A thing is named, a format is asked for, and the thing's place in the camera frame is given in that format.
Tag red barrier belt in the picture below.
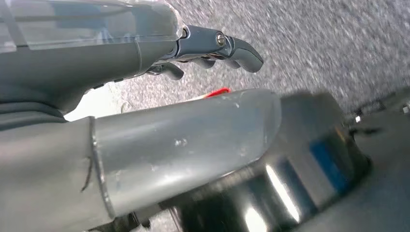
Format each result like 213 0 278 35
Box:
204 87 232 99

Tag ribbed grey left arm sleeve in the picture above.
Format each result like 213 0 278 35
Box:
0 100 69 132

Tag dark robot lower frame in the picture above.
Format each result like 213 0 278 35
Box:
347 86 410 232

